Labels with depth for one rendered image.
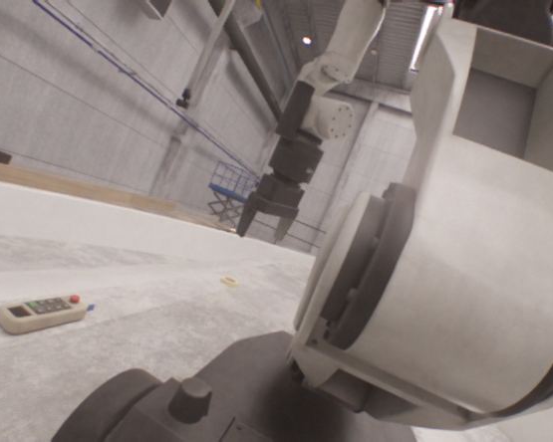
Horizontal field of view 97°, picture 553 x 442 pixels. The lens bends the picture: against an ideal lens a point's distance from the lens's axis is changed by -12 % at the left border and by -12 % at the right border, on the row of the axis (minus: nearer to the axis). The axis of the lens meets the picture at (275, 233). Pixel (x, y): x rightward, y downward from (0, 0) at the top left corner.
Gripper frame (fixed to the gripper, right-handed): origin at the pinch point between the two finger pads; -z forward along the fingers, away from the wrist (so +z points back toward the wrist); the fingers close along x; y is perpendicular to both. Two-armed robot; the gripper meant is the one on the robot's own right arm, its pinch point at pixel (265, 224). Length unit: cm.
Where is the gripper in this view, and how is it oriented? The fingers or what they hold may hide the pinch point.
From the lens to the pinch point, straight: 56.0
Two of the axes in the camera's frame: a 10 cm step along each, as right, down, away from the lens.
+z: 4.1, -8.7, -2.8
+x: -6.8, -0.9, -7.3
